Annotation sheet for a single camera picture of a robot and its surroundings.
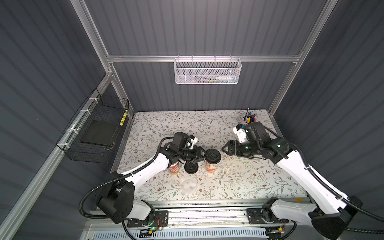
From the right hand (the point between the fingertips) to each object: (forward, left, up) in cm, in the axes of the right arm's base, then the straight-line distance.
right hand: (228, 150), depth 70 cm
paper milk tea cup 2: (-2, +7, -15) cm, 17 cm away
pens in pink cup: (+32, -20, -11) cm, 39 cm away
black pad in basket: (+5, +60, +6) cm, 61 cm away
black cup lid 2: (0, +7, -6) cm, 9 cm away
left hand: (-1, +9, -9) cm, 12 cm away
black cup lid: (+1, +18, -23) cm, 30 cm away
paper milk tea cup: (-3, +27, -14) cm, 30 cm away
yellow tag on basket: (+19, +56, +1) cm, 59 cm away
